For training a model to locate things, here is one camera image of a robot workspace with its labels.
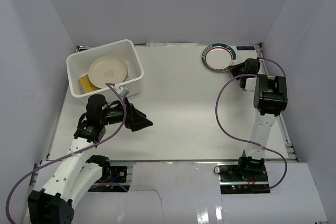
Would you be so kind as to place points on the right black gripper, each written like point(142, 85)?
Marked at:
point(234, 69)

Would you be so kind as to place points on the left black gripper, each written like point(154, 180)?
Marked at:
point(128, 117)

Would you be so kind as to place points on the white plate with teal rim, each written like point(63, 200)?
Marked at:
point(218, 57)

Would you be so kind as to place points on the white plate orange sunburst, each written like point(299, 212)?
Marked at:
point(130, 74)

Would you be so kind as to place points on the cream plain plate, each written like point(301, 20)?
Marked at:
point(107, 69)

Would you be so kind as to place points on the scoop-shaped woven bamboo tray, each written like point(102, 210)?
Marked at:
point(86, 84)

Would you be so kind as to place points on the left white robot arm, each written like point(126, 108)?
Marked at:
point(55, 202)

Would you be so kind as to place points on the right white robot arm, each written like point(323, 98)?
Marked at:
point(270, 99)

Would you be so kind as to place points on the white plastic bin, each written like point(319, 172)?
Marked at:
point(78, 65)

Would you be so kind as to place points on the blue label sticker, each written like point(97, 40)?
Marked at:
point(245, 48)

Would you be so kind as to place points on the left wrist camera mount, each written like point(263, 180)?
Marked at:
point(121, 90)

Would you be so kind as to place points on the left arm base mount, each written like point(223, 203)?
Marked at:
point(113, 181)

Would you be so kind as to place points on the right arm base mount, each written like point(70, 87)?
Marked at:
point(234, 182)

